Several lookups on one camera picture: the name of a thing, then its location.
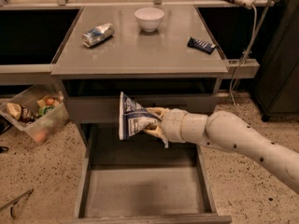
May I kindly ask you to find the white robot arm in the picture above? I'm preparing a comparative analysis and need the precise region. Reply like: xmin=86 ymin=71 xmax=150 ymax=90
xmin=146 ymin=107 xmax=299 ymax=193

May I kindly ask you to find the brown snack bag in bin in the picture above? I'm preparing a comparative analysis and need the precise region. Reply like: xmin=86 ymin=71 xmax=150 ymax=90
xmin=7 ymin=103 xmax=36 ymax=123

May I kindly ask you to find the black cabinet at right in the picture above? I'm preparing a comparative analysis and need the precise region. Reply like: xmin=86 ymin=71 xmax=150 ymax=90
xmin=253 ymin=0 xmax=299 ymax=121

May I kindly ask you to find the white cable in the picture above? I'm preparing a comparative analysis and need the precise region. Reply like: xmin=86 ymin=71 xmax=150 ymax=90
xmin=228 ymin=4 xmax=260 ymax=105

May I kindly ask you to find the open bottom drawer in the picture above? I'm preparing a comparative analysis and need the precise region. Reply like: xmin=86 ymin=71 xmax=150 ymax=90
xmin=74 ymin=124 xmax=232 ymax=224

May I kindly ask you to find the orange fruit in bin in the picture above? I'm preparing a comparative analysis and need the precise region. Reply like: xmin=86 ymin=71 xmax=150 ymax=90
xmin=46 ymin=98 xmax=55 ymax=105

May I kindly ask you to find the green item in bin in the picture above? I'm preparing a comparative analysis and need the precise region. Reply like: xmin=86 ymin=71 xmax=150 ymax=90
xmin=38 ymin=105 xmax=54 ymax=117

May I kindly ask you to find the metal rod on floor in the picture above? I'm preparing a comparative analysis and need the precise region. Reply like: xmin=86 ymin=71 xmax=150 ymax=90
xmin=0 ymin=189 xmax=34 ymax=218

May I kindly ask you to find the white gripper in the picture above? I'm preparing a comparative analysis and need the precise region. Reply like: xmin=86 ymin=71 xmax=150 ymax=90
xmin=144 ymin=107 xmax=187 ymax=148

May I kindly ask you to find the white bowl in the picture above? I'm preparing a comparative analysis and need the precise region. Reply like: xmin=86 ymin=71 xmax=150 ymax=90
xmin=135 ymin=7 xmax=164 ymax=32

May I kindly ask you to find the dark blue snack bar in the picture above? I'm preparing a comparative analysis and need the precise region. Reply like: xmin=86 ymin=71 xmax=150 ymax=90
xmin=187 ymin=37 xmax=217 ymax=54

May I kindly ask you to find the closed drawer with black handle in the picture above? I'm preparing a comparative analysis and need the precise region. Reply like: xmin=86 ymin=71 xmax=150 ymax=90
xmin=65 ymin=95 xmax=219 ymax=123

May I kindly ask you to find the clear plastic bin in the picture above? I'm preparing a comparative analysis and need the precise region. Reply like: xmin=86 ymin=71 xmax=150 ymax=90
xmin=0 ymin=85 xmax=69 ymax=143

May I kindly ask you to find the blue chip bag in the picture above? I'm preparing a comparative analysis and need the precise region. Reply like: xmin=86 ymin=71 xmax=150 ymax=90
xmin=119 ymin=92 xmax=161 ymax=140

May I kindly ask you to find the grey drawer cabinet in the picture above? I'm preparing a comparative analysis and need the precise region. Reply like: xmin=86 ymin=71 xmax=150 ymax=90
xmin=50 ymin=5 xmax=234 ymax=224

